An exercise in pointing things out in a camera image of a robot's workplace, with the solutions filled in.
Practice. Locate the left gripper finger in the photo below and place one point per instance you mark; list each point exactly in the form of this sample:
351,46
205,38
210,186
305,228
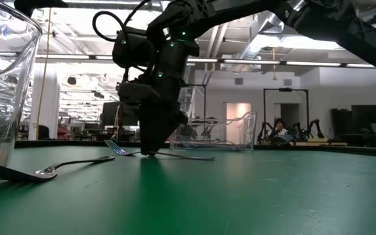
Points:
38,4

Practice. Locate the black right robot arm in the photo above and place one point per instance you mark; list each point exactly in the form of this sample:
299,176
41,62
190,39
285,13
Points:
305,13

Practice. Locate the white LED light strip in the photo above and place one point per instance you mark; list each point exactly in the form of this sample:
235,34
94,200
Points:
305,63

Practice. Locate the black monitor on stand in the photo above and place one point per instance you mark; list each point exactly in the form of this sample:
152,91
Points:
367,115

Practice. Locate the black fork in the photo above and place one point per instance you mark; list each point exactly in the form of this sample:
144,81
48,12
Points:
44,171

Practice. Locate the green table mat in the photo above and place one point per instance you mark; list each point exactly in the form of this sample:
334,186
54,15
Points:
207,196

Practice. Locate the silver ventilation duct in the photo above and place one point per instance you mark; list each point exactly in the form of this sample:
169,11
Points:
266,23

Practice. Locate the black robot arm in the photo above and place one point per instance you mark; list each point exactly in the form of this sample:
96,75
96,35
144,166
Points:
209,125
266,130
312,129

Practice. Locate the clear plastic bin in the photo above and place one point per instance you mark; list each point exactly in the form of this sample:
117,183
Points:
237,130
5,81

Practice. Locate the black computer monitor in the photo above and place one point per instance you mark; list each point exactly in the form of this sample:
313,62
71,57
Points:
111,114

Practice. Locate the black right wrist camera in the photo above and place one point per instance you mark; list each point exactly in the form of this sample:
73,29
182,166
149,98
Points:
132,49

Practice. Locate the person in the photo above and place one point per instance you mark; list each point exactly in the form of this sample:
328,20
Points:
281,130

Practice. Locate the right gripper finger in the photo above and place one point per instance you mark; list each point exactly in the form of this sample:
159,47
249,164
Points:
171,130
150,134

